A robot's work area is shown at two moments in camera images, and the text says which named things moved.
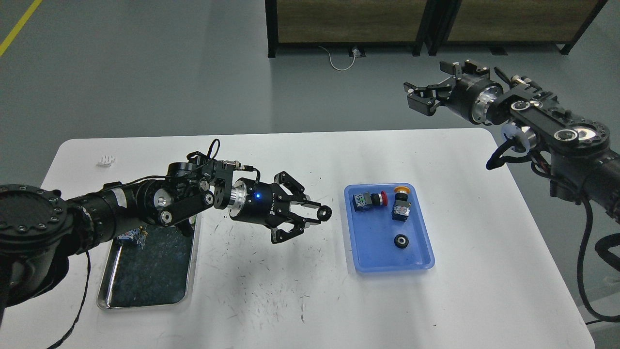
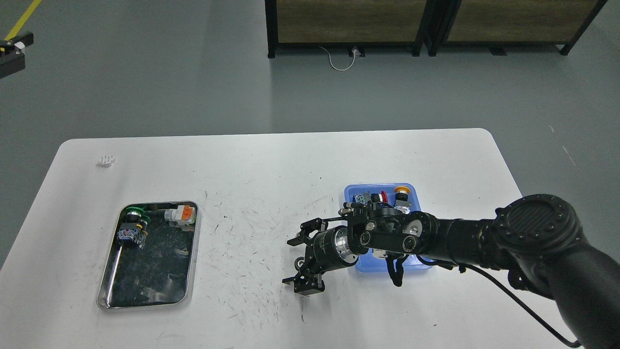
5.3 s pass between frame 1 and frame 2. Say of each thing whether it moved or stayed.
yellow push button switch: stayed
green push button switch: stayed
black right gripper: moved
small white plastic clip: stayed
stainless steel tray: stayed
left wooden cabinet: stayed
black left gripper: moved
